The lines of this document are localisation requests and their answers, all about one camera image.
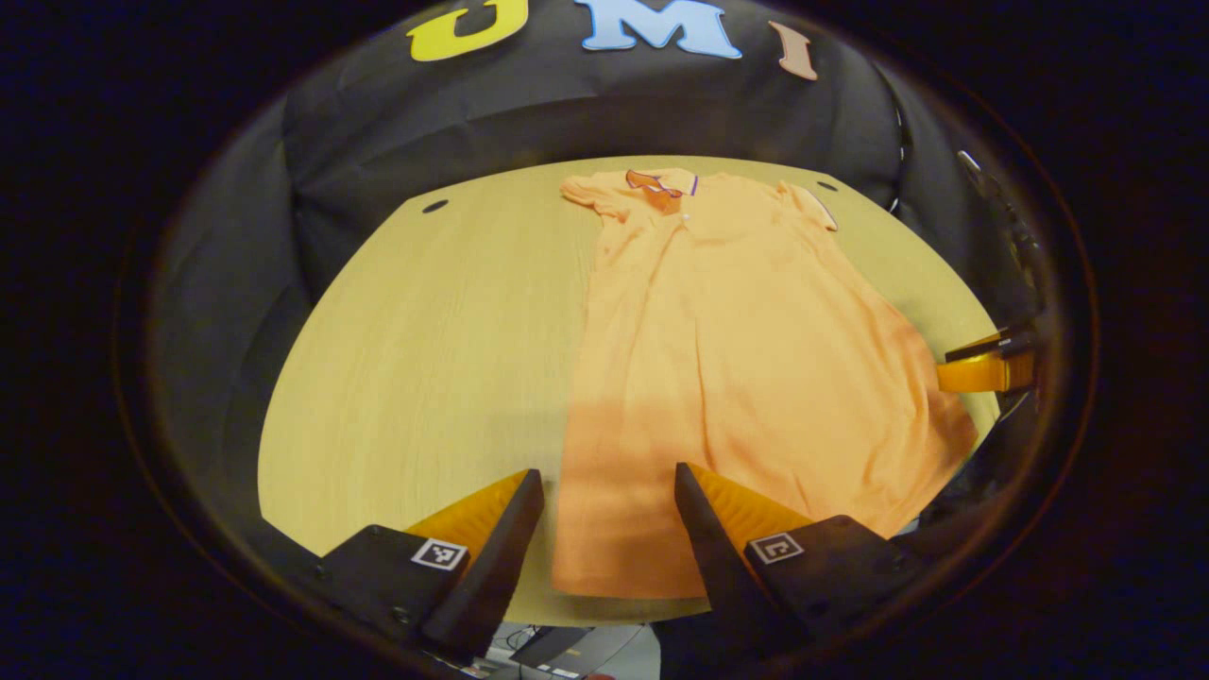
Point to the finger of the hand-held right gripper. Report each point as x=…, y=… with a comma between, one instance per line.
x=1020, y=351
x=978, y=346

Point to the dark flat device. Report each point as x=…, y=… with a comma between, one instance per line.
x=548, y=644

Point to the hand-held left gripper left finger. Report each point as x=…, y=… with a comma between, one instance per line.
x=496, y=567

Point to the orange T-shirt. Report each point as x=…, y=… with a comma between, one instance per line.
x=737, y=359

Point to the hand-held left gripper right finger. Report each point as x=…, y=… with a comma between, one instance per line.
x=718, y=557

